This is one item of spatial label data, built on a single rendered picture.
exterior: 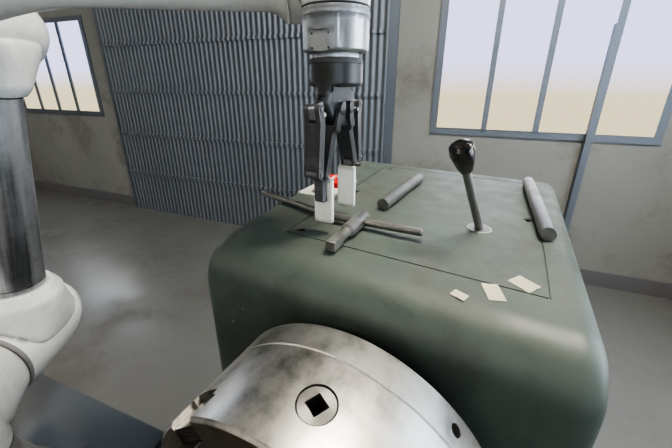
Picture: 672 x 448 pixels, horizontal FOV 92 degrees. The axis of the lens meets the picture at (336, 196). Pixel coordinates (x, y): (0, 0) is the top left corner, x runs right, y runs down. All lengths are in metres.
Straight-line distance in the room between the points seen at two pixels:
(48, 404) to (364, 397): 0.93
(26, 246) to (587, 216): 2.97
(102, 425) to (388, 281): 0.79
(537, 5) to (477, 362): 2.49
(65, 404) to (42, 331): 0.25
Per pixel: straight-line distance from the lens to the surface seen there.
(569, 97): 2.72
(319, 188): 0.46
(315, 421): 0.29
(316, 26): 0.45
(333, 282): 0.40
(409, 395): 0.33
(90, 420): 1.05
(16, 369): 0.89
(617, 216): 3.02
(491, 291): 0.41
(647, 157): 2.94
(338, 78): 0.44
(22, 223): 0.84
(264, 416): 0.30
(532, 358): 0.37
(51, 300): 0.91
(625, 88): 2.80
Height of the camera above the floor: 1.47
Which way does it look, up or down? 20 degrees down
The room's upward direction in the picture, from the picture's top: straight up
